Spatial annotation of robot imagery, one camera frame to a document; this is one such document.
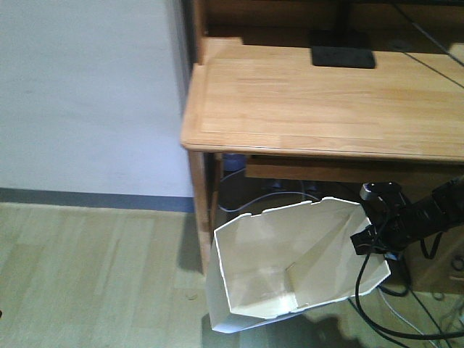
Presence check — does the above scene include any black cable across desk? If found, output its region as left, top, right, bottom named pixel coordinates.
left=391, top=0, right=464, bottom=88

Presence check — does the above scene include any light wooden desk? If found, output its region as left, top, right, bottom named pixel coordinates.
left=181, top=1, right=463, bottom=265

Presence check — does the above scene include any wooden drawer cabinet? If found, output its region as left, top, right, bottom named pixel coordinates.
left=405, top=228, right=463, bottom=295

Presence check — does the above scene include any black monitor stand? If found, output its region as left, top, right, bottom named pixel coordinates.
left=308, top=1, right=376, bottom=69

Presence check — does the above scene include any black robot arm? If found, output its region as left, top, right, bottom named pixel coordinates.
left=351, top=176, right=463, bottom=255

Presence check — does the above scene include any grey cable under desk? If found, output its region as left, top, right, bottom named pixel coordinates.
left=217, top=170, right=320, bottom=213

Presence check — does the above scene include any wooden pull-out keyboard tray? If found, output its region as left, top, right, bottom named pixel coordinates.
left=246, top=156, right=463, bottom=186

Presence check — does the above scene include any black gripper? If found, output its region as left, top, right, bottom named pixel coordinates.
left=350, top=204, right=421, bottom=255

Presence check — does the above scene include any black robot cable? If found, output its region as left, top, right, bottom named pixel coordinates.
left=354, top=231, right=464, bottom=341

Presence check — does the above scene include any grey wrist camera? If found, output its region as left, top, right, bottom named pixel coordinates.
left=360, top=181, right=405, bottom=210

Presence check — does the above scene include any white plastic trash bin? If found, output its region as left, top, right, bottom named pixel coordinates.
left=206, top=197, right=391, bottom=334

